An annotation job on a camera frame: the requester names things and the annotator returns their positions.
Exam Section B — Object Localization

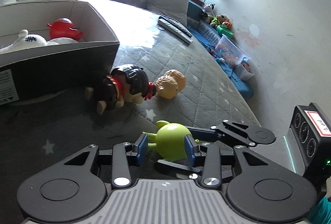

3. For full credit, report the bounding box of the green round alien toy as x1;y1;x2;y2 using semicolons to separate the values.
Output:
143;120;192;161

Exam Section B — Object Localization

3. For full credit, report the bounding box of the tan walnut-shaped toy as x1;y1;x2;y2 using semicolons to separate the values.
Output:
155;69;186;100

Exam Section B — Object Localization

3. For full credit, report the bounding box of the dark-haired girl doll figure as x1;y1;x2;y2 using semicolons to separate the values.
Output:
85;64;157;115

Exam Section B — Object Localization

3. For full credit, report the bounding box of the white plush goat toy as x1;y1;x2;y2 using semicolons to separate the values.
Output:
1;29;77;54

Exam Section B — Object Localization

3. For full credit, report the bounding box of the red round crab toy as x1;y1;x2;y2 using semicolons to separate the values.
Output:
47;18;84;41

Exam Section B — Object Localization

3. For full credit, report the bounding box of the small clear plastic container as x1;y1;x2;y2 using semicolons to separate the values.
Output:
234;63;254;81

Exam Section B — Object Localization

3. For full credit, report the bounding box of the grey quilted star table mat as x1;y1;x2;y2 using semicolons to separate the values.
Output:
1;0;258;195

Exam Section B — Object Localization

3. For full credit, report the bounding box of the clear plastic toy bin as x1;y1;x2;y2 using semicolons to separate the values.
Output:
214;34;251;68

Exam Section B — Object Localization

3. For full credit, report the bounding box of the green toy bowl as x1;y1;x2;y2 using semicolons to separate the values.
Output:
216;25;233;38

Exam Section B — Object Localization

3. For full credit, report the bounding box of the grey cardboard shoe box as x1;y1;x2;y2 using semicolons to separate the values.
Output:
1;0;120;105

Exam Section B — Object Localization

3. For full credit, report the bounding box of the grey remote control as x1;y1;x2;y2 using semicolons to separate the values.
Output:
158;19;192;44

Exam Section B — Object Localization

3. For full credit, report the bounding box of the black white plush toy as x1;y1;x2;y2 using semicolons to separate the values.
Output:
203;3;215;16

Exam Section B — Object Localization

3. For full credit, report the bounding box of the black remote control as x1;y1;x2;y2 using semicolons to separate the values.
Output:
159;15;192;38

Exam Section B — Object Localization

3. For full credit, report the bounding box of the white cushion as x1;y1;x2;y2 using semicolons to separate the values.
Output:
146;0;189;26

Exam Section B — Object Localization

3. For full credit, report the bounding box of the black camera box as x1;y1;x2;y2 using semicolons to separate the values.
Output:
290;102;330;187

